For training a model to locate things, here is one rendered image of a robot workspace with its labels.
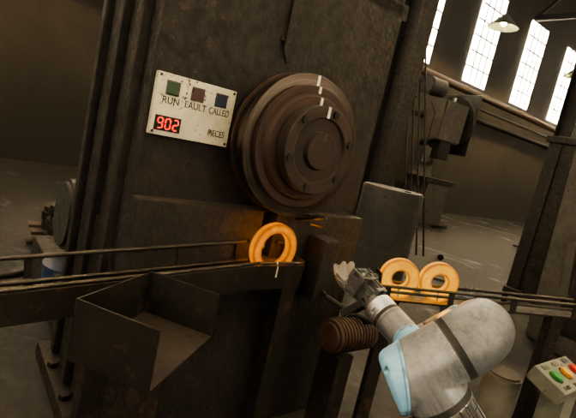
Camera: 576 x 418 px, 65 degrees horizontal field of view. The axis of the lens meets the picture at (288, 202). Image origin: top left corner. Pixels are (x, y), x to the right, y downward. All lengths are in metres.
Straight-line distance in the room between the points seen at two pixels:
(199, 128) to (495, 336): 0.99
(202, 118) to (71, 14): 6.09
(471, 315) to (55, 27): 6.96
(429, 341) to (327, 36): 1.19
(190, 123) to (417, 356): 0.94
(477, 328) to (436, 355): 0.08
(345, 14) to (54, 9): 5.97
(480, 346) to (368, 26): 1.33
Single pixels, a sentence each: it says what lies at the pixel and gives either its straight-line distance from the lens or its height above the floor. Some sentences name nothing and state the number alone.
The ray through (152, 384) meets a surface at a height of 0.59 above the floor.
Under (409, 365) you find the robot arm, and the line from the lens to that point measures 0.84.
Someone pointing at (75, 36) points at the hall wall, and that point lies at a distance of 7.42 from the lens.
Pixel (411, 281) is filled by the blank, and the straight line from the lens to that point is 1.80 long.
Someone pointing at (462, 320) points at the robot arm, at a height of 0.89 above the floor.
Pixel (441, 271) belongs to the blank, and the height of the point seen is 0.77.
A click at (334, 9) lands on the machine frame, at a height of 1.61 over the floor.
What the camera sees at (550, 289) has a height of 0.46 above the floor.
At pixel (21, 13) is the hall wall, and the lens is 7.33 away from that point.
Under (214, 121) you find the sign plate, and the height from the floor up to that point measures 1.13.
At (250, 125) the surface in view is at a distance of 1.36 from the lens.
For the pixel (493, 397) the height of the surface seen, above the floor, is 0.44.
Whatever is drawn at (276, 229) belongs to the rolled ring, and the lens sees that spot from 1.53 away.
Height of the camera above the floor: 1.14
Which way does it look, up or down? 8 degrees down
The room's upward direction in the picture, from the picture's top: 13 degrees clockwise
